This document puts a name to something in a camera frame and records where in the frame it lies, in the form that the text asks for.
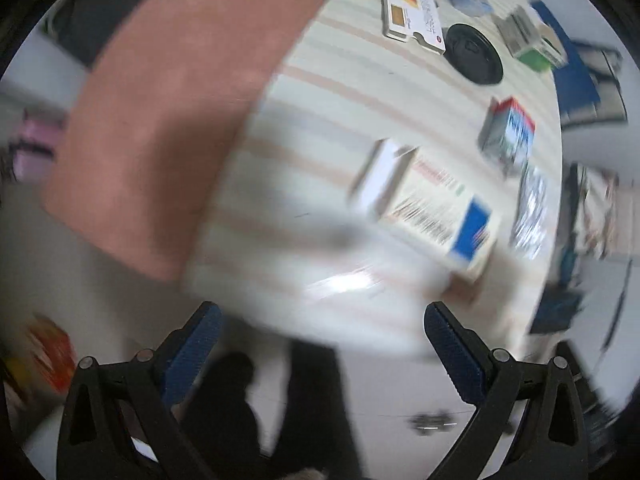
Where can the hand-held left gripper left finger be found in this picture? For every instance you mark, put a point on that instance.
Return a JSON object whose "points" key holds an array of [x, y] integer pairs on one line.
{"points": [[192, 350]]}

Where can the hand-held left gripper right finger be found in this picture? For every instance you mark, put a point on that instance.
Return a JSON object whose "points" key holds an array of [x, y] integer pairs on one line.
{"points": [[456, 356]]}

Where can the small dark floor object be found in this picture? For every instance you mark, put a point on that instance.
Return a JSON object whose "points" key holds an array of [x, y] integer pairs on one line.
{"points": [[432, 421]]}

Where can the dark blue bin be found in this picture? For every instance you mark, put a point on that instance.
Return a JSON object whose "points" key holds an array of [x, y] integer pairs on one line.
{"points": [[556, 310]]}

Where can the person's dark trouser legs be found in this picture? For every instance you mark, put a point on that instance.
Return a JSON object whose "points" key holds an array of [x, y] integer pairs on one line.
{"points": [[300, 410]]}

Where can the red and orange packet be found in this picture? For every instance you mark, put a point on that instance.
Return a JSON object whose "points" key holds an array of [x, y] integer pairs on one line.
{"points": [[50, 352]]}

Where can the white and blue medicine box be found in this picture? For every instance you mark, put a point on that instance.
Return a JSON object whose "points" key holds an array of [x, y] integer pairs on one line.
{"points": [[430, 207]]}

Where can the silver blister pack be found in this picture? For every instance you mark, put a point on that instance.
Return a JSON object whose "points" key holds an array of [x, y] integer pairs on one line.
{"points": [[531, 210]]}

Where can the printed cloth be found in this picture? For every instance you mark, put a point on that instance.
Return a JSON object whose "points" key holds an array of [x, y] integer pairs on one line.
{"points": [[595, 210]]}

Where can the round striped table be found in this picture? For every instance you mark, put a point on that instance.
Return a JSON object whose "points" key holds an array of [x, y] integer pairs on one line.
{"points": [[350, 160]]}

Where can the red and blue small box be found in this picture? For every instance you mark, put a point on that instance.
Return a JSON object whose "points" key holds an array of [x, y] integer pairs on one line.
{"points": [[506, 135]]}

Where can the pink towel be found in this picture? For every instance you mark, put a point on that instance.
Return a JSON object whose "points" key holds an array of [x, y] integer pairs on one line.
{"points": [[170, 95]]}

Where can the pink bag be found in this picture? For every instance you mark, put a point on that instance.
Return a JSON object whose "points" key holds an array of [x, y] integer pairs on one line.
{"points": [[35, 145]]}

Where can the black round lid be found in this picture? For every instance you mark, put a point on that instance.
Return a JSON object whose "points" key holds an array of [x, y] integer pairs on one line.
{"points": [[472, 54]]}

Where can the blue chair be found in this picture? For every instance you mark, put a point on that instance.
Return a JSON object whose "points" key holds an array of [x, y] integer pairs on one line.
{"points": [[582, 70]]}

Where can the green and white box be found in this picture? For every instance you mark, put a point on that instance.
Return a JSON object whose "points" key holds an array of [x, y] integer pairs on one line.
{"points": [[532, 37]]}

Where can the white box with flag print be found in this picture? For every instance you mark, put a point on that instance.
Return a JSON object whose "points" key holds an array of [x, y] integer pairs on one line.
{"points": [[412, 10]]}

